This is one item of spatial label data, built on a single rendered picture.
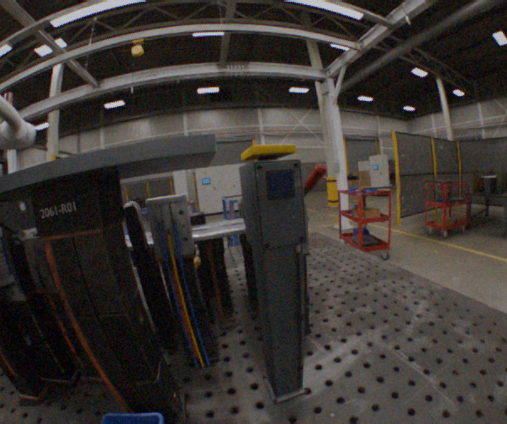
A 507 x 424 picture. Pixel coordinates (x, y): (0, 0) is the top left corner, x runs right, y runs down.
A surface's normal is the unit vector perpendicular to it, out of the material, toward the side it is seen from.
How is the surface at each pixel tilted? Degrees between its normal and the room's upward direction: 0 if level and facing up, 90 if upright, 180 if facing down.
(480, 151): 91
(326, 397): 0
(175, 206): 90
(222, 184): 90
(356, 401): 0
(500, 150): 90
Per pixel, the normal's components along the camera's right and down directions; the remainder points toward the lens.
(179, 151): 0.28, 0.11
